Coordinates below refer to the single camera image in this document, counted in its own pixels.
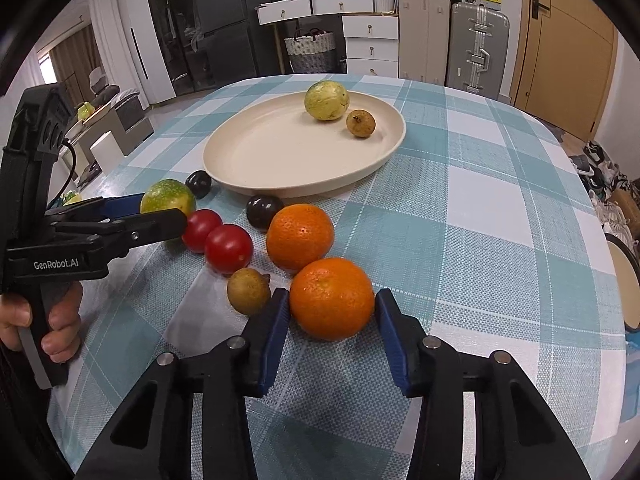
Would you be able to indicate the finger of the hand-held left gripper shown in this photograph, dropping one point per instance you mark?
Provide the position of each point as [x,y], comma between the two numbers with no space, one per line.
[150,228]
[125,203]

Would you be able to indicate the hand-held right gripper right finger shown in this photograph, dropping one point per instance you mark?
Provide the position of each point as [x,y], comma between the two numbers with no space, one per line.
[389,332]

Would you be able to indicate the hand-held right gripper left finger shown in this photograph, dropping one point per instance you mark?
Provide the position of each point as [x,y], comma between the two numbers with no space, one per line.
[272,342]

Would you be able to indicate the yellow-green citrus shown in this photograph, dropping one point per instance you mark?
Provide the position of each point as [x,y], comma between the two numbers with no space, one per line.
[326,101]
[167,196]

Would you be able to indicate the red tomato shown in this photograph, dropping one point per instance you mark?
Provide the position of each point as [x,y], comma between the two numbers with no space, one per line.
[228,250]
[200,227]

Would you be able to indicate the small brown longan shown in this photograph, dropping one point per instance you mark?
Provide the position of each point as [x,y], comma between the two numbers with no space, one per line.
[247,291]
[361,123]

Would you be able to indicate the dark purple plum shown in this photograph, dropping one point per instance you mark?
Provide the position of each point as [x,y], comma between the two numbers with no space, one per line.
[263,211]
[198,184]

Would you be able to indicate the orange mandarin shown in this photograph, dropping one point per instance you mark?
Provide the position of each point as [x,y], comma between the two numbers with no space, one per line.
[331,298]
[300,236]

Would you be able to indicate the cream round plate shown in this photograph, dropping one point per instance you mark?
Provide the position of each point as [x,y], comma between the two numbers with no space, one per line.
[270,150]

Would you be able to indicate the person's left hand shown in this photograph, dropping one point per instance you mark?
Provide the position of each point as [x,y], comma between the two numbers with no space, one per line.
[65,325]

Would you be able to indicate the white stool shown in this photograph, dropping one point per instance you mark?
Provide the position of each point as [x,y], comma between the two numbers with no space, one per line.
[107,149]

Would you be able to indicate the brown curtain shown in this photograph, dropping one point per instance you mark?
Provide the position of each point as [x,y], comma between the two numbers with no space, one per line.
[70,65]

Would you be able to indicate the black refrigerator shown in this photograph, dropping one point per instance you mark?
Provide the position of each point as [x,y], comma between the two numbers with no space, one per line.
[220,25]

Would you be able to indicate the woven two-tone basket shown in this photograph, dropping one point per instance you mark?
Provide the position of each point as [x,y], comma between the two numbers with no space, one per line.
[310,52]

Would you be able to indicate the round cream disc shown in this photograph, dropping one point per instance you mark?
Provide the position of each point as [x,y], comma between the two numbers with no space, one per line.
[625,280]

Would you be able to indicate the pile of sneakers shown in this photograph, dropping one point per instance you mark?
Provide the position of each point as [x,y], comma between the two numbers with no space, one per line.
[600,170]

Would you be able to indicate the white drawer dresser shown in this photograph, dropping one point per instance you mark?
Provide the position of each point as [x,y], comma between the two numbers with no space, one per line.
[370,35]

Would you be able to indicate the silver suitcase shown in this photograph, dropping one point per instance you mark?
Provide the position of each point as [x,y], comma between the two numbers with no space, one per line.
[477,50]

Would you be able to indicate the beige suitcase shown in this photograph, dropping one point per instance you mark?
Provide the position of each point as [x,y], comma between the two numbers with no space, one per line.
[422,35]

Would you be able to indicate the wooden door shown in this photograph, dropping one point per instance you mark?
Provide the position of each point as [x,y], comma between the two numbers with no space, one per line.
[565,45]

